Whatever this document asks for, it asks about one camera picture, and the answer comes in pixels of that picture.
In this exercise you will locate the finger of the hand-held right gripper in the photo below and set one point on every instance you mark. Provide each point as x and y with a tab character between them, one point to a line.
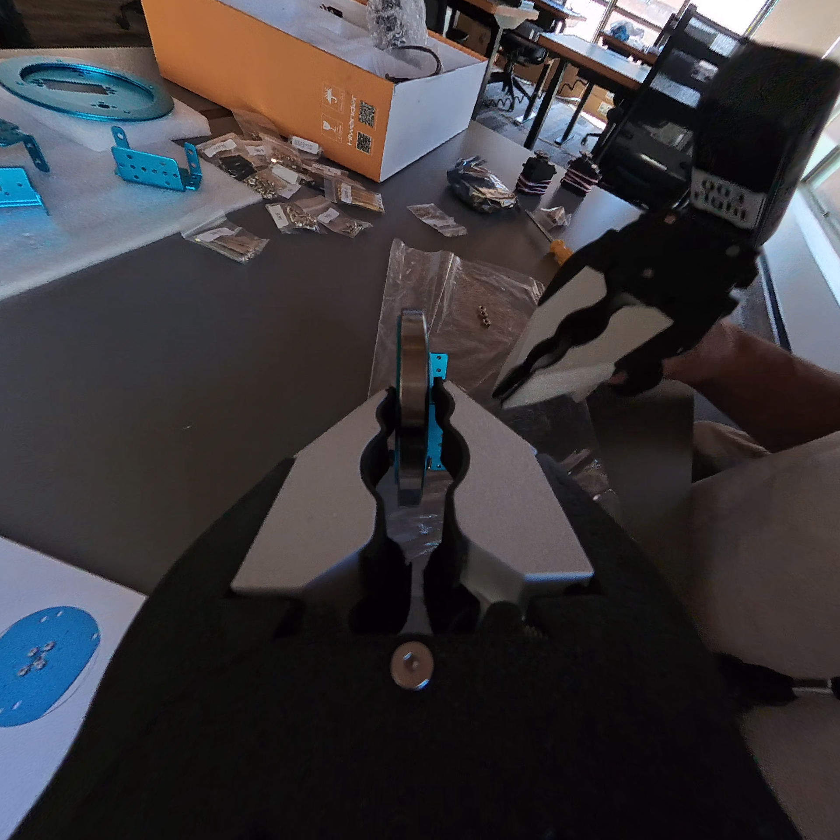
571	295
604	354

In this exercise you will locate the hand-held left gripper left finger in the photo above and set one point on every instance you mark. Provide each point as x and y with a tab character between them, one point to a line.
303	518

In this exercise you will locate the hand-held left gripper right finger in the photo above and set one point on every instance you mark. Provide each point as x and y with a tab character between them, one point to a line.
518	518

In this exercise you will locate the blue round plate with bracket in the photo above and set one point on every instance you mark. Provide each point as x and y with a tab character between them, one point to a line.
438	365

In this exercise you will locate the person's right forearm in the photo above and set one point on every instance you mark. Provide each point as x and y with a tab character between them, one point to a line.
789	395

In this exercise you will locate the grey top background desk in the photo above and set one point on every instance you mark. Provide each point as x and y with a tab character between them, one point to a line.
590	57

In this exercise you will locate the person's right hand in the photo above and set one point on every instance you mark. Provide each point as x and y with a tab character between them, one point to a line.
712	361

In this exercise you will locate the small yellow connector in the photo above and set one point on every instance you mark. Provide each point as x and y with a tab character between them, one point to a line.
559	251

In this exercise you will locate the small clear hardware packet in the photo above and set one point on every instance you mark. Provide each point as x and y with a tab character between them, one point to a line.
549	216

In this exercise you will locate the black servo motor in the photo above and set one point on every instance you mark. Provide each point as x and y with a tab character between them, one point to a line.
538	175
582	177

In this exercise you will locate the black mesh office chair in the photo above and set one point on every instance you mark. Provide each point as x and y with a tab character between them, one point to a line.
655	150

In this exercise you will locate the dark blue plastic bag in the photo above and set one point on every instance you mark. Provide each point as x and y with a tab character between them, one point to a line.
482	190

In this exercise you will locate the clear flat plastic bag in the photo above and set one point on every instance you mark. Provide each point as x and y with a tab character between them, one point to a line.
421	275

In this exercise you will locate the single clear hardware packet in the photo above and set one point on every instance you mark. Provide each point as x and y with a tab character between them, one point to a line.
436	221

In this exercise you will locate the white instruction booklet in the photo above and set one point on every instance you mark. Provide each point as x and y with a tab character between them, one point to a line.
65	577

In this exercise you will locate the clear bag of long screws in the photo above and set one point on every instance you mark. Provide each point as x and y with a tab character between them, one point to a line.
229	242

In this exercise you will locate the pile of small hardware bags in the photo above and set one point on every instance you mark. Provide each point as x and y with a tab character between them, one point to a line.
296	190

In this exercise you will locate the bubble wrap bundle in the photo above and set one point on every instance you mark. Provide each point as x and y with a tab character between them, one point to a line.
394	23

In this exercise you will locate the white foam sheet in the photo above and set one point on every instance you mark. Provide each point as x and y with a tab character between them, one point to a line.
97	216

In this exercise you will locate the orange and white cardboard box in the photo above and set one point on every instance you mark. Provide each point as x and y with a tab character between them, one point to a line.
262	84

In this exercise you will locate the wide blue U bracket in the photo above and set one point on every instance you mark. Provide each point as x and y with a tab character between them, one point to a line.
151	169

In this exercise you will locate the small blue U bracket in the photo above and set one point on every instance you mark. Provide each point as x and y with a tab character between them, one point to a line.
20	190

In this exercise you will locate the dark blue multi-hole bracket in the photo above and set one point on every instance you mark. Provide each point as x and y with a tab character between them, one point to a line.
20	138

